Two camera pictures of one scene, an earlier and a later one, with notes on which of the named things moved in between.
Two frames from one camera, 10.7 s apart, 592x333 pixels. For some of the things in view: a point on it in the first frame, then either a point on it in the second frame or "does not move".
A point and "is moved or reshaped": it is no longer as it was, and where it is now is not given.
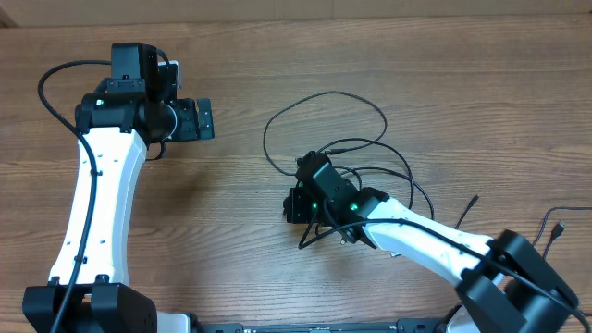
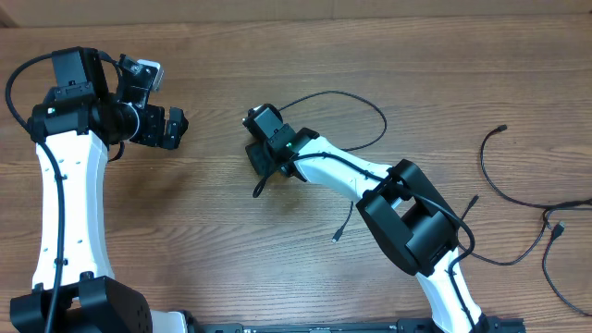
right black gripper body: x=305 y=207 to x=262 y=159
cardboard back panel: x=40 y=13 does not move
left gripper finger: x=205 y=120 to x=175 y=127
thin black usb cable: x=394 y=174 is moved or reshaped
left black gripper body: x=187 y=120 to x=151 y=125
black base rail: x=443 y=325 does not move
